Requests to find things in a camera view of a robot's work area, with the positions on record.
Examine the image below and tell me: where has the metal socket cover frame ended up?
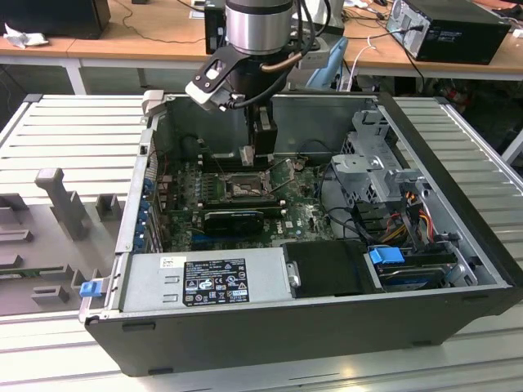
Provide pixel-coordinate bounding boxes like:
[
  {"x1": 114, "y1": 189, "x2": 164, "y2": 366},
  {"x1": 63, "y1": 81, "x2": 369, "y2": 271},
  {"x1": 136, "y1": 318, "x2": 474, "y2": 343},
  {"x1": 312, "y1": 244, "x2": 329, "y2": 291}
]
[{"x1": 265, "y1": 157, "x2": 299, "y2": 194}]

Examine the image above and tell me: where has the CPU socket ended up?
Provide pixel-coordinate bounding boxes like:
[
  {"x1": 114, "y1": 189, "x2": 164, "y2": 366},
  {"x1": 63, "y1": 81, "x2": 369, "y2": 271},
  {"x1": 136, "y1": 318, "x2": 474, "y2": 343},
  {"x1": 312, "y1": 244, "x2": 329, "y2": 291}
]
[{"x1": 220, "y1": 171, "x2": 275, "y2": 199}]

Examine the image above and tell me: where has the small black computer box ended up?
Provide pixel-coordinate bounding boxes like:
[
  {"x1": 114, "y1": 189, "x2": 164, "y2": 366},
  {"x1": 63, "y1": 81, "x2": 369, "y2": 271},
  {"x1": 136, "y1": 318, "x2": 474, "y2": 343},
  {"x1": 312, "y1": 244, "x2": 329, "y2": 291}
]
[{"x1": 203, "y1": 0, "x2": 230, "y2": 56}]

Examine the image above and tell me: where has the pale blue teach pendant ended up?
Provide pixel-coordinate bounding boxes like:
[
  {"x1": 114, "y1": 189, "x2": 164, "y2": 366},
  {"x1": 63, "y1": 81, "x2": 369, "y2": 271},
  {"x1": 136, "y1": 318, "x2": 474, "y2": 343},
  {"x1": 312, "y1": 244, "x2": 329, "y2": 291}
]
[{"x1": 304, "y1": 36, "x2": 348, "y2": 91}]

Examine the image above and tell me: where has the green motherboard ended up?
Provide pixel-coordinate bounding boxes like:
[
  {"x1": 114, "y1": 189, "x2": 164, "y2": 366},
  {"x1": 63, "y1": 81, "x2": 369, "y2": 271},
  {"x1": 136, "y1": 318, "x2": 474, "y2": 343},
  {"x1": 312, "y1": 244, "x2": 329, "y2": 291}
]
[{"x1": 157, "y1": 157, "x2": 340, "y2": 252}]

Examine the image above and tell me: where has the black graphics card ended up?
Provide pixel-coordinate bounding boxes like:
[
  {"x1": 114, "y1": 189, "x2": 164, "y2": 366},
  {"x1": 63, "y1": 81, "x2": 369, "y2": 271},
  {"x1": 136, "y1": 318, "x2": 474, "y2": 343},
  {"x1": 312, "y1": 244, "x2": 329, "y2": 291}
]
[{"x1": 203, "y1": 210, "x2": 266, "y2": 237}]

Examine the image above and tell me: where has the metal drive cage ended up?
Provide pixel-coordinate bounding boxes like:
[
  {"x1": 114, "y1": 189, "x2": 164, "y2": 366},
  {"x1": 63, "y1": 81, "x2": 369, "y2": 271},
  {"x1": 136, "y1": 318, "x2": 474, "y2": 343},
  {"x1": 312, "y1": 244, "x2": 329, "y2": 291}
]
[{"x1": 330, "y1": 108, "x2": 434, "y2": 205}]

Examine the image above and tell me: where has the wooden desk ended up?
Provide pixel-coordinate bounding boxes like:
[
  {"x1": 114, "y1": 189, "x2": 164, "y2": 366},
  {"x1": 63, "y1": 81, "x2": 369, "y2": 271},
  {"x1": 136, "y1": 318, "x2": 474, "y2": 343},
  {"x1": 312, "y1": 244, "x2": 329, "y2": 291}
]
[
  {"x1": 342, "y1": 0, "x2": 523, "y2": 97},
  {"x1": 0, "y1": 0, "x2": 348, "y2": 97}
]

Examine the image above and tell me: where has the black plastic shroud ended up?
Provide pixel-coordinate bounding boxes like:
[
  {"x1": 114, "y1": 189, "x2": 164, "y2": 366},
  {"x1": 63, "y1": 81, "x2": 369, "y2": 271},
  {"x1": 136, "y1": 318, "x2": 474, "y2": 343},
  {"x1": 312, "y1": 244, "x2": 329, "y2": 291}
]
[{"x1": 281, "y1": 239, "x2": 387, "y2": 299}]

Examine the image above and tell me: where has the hard disk in blue carrier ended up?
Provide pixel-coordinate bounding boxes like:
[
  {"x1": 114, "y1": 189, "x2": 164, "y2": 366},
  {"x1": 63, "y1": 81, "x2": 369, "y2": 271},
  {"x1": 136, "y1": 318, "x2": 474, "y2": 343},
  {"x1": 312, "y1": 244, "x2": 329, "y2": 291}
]
[{"x1": 367, "y1": 246, "x2": 450, "y2": 293}]

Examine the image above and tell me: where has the grey power supply unit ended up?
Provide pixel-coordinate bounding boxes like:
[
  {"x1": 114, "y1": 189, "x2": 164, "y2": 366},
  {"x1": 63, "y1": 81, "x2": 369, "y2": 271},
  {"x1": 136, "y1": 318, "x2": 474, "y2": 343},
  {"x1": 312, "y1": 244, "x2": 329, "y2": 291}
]
[{"x1": 118, "y1": 251, "x2": 297, "y2": 314}]

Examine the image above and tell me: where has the black open PC case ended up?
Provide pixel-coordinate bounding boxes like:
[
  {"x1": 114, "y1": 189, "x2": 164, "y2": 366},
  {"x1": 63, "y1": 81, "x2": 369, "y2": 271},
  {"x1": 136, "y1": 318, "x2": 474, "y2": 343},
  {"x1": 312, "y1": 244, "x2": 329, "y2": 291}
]
[{"x1": 77, "y1": 89, "x2": 523, "y2": 379}]

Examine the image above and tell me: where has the black PC tower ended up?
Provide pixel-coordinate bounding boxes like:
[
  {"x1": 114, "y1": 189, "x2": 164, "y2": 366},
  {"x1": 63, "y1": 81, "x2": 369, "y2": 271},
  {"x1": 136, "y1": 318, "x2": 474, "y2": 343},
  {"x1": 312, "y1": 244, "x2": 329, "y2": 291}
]
[{"x1": 386, "y1": 0, "x2": 512, "y2": 66}]

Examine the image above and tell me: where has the large black box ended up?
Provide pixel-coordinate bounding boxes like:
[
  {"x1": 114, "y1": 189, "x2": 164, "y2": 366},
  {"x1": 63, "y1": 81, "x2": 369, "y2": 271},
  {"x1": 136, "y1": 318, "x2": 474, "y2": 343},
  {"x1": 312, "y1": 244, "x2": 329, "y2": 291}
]
[{"x1": 0, "y1": 0, "x2": 112, "y2": 41}]

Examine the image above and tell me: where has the grey parts rack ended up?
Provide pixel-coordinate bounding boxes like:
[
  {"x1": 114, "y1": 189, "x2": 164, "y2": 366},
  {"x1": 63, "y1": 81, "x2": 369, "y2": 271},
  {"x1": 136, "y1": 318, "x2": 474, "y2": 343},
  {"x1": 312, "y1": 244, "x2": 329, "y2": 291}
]
[{"x1": 0, "y1": 167, "x2": 127, "y2": 318}]

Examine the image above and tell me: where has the crumpled white paper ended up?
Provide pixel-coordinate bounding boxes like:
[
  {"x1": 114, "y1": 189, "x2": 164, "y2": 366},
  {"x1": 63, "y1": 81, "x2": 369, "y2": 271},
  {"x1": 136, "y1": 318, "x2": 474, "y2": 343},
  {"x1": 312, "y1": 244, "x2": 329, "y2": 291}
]
[{"x1": 2, "y1": 22, "x2": 50, "y2": 49}]

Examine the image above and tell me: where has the green RAM stick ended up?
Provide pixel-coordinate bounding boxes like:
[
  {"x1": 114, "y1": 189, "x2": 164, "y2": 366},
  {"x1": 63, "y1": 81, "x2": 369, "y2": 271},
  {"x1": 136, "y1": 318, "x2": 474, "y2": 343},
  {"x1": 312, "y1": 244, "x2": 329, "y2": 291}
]
[{"x1": 0, "y1": 267, "x2": 40, "y2": 281}]

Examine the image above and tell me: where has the copper coloured hose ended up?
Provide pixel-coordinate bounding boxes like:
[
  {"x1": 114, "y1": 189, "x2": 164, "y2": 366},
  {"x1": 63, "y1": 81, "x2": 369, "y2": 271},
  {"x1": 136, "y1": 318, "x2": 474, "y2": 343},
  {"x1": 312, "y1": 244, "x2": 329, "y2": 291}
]
[{"x1": 260, "y1": 38, "x2": 318, "y2": 75}]

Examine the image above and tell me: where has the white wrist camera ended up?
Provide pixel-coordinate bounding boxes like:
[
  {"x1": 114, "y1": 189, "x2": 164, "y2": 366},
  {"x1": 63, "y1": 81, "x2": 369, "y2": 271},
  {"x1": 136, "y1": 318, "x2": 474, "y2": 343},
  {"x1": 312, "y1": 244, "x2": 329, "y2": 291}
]
[{"x1": 184, "y1": 67, "x2": 232, "y2": 112}]

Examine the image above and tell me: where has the black cable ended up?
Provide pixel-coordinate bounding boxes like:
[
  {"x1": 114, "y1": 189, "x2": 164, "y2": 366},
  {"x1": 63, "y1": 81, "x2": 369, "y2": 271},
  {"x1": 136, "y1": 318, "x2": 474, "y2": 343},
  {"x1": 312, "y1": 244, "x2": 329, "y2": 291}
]
[{"x1": 318, "y1": 163, "x2": 369, "y2": 246}]

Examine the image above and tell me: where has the thin red wire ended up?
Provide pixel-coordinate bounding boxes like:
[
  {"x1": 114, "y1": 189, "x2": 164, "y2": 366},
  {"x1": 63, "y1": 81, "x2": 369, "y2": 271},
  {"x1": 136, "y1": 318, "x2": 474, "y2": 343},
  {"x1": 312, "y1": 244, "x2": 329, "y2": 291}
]
[{"x1": 149, "y1": 149, "x2": 172, "y2": 183}]

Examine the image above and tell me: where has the white cable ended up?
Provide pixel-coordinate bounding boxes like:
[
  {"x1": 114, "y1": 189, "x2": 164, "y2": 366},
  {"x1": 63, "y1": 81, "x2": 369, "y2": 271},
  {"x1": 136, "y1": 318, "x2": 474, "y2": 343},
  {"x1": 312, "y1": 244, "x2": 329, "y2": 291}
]
[{"x1": 338, "y1": 35, "x2": 377, "y2": 91}]

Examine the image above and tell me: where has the coloured power wire bundle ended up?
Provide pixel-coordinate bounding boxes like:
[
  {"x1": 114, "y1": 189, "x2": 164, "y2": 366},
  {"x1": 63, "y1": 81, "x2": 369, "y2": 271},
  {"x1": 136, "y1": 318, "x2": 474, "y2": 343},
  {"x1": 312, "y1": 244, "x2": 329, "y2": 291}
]
[{"x1": 379, "y1": 203, "x2": 436, "y2": 246}]

